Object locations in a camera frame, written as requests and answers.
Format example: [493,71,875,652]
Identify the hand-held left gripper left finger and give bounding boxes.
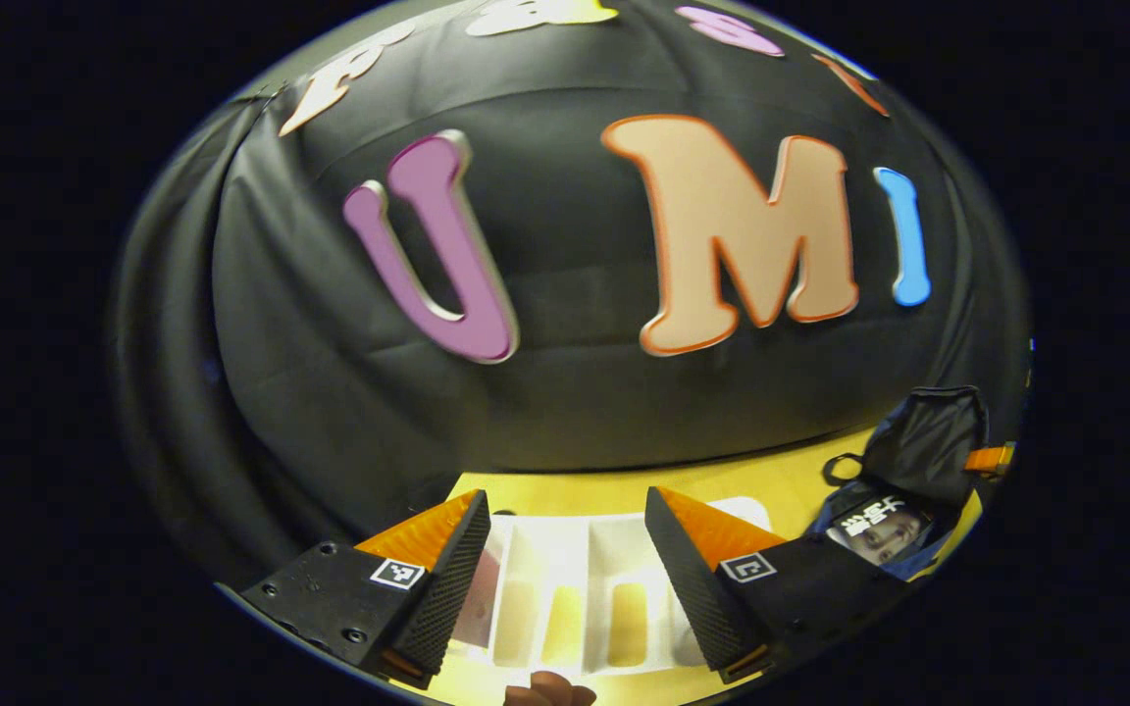
[239,488,492,687]

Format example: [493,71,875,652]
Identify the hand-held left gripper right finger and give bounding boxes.
[643,485,909,684]

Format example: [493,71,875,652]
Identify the blue schoolbag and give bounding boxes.
[805,385,993,580]

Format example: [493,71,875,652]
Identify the white plastic bookshelf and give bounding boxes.
[447,495,772,678]

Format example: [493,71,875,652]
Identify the portrait cover book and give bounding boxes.
[825,495,934,568]

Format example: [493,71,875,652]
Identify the black backdrop cloth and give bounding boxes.
[106,0,1032,589]

